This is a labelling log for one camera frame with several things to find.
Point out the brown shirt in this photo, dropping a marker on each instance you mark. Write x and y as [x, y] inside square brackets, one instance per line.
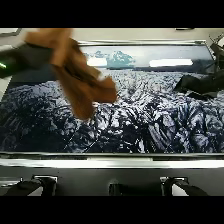
[80, 83]

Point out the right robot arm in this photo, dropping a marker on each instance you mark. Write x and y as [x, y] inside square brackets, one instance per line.
[200, 85]

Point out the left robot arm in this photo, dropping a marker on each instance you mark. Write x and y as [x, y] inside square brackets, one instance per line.
[26, 57]

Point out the silver frame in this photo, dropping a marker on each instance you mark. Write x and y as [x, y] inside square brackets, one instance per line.
[100, 163]

